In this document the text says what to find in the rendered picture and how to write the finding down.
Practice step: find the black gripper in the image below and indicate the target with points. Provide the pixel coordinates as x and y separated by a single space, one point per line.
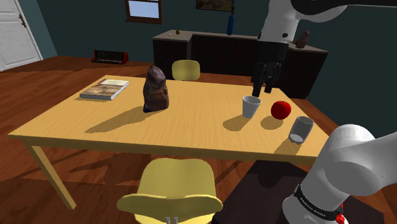
272 52

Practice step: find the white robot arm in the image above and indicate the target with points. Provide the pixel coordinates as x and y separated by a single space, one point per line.
347 161

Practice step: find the white cup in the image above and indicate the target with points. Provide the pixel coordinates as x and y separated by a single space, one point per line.
250 107

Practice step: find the red apple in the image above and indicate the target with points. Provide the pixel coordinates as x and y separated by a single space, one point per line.
281 110

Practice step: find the dark sideboard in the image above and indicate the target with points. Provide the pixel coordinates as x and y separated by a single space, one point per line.
223 54

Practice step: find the grey cup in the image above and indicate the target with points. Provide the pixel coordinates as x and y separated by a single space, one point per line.
300 128

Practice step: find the yellow chair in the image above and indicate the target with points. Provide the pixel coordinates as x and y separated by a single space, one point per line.
185 69
175 183

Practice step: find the light wooden table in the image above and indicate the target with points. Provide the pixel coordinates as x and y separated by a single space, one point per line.
198 124

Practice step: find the brown rock-like figure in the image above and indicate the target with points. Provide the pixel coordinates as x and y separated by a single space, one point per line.
156 91

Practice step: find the red and black box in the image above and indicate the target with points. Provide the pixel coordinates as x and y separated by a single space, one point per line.
110 56

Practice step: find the brown cover book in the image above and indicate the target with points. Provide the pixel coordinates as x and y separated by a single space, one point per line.
104 90

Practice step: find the white door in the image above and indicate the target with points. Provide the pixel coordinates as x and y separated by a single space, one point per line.
14 34

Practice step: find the wall picture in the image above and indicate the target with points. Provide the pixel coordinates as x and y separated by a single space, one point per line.
214 4

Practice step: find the wooden frame window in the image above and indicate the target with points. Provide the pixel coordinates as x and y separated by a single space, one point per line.
144 11

